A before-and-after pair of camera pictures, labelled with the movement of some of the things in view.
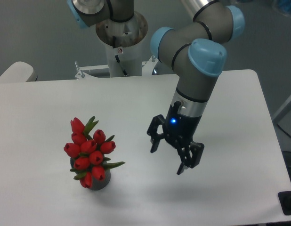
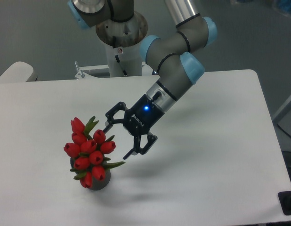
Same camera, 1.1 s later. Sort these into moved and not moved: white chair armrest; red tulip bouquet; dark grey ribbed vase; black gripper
Moved: black gripper
Not moved: white chair armrest; red tulip bouquet; dark grey ribbed vase
